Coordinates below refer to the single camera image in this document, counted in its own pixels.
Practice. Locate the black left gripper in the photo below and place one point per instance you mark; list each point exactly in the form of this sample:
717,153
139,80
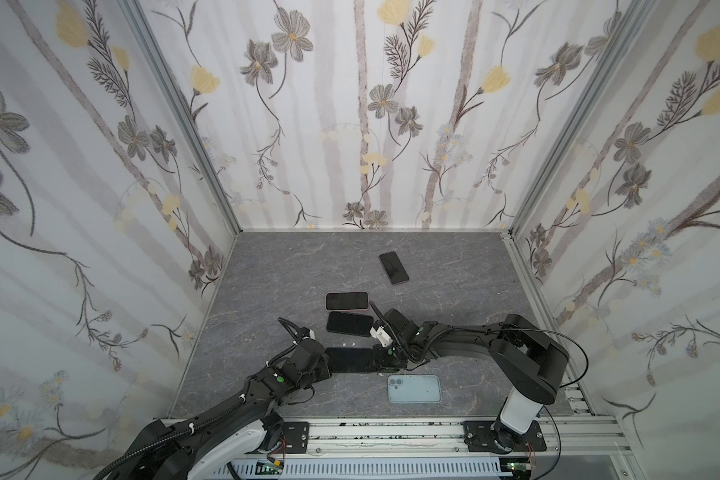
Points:
325,367

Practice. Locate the small green circuit board left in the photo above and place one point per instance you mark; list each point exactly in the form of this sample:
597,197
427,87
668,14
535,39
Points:
269,468

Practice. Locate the small green circuit board right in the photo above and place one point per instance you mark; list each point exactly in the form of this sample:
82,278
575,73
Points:
515,468

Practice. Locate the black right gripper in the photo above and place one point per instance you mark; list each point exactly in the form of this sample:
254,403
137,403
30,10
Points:
393,327

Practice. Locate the small green circuit board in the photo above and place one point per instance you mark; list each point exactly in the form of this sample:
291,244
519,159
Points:
269,468
515,468

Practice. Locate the light blue phone case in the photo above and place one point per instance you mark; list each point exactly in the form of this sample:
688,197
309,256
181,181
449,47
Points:
410,389

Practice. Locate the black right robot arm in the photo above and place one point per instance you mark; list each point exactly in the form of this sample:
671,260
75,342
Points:
530,359

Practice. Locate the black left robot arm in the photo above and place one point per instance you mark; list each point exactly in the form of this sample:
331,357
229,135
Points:
179,450

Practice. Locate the black phone picked up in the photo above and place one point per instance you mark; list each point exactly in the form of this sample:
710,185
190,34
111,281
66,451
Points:
347,301

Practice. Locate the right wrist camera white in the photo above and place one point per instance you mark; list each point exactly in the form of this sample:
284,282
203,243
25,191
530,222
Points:
379,334

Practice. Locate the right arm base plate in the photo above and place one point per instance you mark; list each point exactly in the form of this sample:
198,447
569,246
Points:
491,437

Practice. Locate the white slotted cable duct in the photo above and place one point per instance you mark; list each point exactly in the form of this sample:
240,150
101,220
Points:
378,468

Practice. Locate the aluminium frame rail front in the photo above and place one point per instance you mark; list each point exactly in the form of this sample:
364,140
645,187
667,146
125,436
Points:
443,437

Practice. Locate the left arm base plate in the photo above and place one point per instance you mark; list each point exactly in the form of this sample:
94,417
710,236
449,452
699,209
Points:
294,438

